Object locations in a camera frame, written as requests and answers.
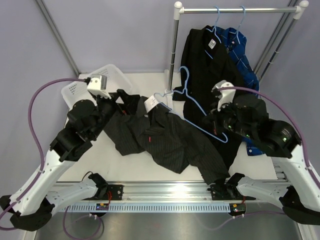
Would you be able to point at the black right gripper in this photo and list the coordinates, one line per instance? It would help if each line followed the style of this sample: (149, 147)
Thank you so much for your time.
(213, 119)

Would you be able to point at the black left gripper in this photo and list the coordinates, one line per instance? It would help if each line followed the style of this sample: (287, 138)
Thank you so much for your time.
(130, 101)

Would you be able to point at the dark pinstriped shirt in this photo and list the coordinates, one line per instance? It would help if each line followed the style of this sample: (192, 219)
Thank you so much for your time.
(172, 142)

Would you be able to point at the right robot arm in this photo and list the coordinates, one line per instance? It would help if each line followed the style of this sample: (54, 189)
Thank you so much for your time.
(247, 116)

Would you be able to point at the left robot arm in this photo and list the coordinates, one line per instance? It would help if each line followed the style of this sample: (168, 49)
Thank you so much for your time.
(33, 205)

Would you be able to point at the plain black shirt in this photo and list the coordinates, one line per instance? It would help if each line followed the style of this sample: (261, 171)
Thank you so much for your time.
(206, 68)

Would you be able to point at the blue plaid shirt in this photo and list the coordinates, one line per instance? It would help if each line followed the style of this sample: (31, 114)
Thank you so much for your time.
(237, 52)

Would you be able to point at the white plastic basket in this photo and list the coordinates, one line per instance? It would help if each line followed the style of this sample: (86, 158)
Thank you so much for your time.
(77, 90)

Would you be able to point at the metal clothes rack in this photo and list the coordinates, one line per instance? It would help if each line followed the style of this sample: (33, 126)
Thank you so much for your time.
(290, 16)

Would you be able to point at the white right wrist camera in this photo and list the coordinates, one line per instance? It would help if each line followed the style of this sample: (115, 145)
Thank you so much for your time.
(225, 93)

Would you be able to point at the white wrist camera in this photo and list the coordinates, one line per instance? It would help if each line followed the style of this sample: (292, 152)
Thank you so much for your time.
(225, 93)
(97, 86)

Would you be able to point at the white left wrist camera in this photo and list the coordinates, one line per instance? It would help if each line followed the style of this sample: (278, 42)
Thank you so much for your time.
(97, 86)

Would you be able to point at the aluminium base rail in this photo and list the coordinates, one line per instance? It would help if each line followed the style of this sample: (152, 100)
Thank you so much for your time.
(165, 192)

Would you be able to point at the perforated cable duct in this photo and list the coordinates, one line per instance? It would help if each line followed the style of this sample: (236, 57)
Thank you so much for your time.
(83, 207)

